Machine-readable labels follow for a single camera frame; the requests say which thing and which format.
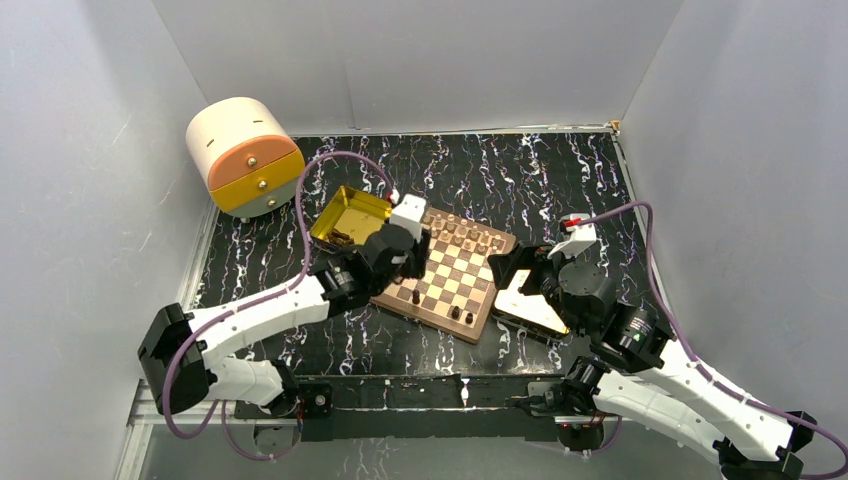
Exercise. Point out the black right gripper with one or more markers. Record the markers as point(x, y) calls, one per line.
point(522, 257)

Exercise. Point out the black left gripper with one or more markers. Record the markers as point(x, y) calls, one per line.
point(418, 253)

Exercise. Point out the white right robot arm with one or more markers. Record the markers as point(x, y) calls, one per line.
point(639, 371)

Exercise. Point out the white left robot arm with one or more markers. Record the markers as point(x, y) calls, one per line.
point(188, 356)

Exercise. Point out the wooden chess board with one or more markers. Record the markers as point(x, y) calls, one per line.
point(457, 274)

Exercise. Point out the gold tin lid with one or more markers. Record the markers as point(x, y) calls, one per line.
point(531, 312)

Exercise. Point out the gold tin box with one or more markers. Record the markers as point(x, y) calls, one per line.
point(349, 219)

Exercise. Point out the round cream drawer cabinet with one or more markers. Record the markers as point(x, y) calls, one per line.
point(248, 162)

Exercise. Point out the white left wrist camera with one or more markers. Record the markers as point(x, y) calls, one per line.
point(408, 214)

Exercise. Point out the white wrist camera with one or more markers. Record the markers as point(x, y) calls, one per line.
point(408, 214)
point(578, 235)

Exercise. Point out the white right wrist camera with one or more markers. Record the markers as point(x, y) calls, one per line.
point(578, 235)

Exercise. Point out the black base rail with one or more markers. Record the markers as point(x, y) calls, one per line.
point(445, 406)

